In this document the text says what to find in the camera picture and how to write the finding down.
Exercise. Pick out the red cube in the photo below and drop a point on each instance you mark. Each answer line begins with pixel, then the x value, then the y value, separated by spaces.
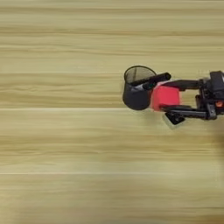
pixel 166 96

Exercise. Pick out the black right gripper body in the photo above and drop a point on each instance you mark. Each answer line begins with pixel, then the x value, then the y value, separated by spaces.
pixel 220 106

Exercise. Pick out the black mesh pen cup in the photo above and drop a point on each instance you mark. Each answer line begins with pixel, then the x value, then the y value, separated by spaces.
pixel 135 99

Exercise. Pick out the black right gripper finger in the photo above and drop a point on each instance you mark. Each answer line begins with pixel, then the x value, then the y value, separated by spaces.
pixel 189 84
pixel 189 111

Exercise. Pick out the small black and white cube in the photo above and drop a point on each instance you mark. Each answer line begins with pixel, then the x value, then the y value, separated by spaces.
pixel 175 119

